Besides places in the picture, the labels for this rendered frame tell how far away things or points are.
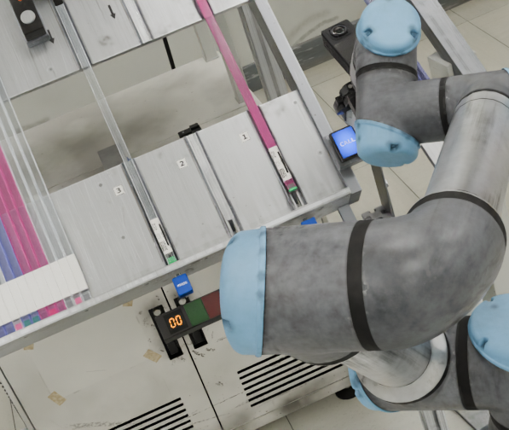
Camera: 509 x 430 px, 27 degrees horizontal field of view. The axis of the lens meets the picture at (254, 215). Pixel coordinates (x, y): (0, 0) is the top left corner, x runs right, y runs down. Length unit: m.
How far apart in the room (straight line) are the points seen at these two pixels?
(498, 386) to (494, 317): 0.08
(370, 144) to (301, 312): 0.39
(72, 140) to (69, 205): 0.71
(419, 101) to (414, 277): 0.41
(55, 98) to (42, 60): 1.81
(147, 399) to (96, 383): 0.12
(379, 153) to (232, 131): 0.51
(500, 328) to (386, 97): 0.30
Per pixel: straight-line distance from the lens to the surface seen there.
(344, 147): 1.68
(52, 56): 1.82
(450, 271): 0.91
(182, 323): 1.67
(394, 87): 1.28
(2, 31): 1.86
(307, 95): 1.75
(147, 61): 3.64
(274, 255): 0.93
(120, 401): 2.18
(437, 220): 0.93
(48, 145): 2.45
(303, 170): 1.72
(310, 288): 0.91
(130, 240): 1.69
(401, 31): 1.29
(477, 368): 1.30
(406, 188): 3.00
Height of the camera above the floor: 1.63
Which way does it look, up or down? 32 degrees down
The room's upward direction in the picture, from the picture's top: 20 degrees counter-clockwise
